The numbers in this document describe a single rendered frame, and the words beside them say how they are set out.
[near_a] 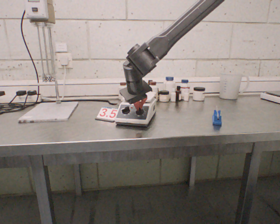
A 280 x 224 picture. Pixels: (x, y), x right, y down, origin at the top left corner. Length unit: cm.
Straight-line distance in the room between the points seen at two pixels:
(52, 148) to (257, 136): 70
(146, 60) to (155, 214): 101
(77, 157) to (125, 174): 84
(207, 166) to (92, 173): 85
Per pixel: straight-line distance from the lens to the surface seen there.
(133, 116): 78
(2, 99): 136
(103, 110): 90
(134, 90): 69
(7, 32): 142
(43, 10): 97
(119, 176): 155
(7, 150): 76
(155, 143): 69
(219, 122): 85
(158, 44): 59
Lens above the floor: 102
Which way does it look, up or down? 16 degrees down
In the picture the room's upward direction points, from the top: straight up
